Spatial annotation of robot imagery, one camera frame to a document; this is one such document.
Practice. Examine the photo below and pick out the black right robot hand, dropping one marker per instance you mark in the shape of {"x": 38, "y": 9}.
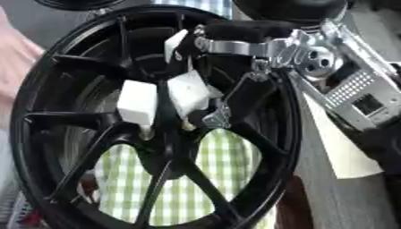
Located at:
{"x": 245, "y": 89}

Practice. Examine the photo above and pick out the cream paper sheet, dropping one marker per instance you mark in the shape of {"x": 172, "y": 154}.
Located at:
{"x": 339, "y": 143}

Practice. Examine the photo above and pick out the black spoked wheel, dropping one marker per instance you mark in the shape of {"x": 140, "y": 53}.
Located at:
{"x": 156, "y": 155}

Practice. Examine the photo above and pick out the person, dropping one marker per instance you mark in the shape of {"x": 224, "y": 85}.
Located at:
{"x": 13, "y": 56}

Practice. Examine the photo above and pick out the black round object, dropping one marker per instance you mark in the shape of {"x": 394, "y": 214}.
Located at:
{"x": 78, "y": 3}
{"x": 292, "y": 9}

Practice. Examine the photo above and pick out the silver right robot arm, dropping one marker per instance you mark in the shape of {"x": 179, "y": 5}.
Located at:
{"x": 360, "y": 86}

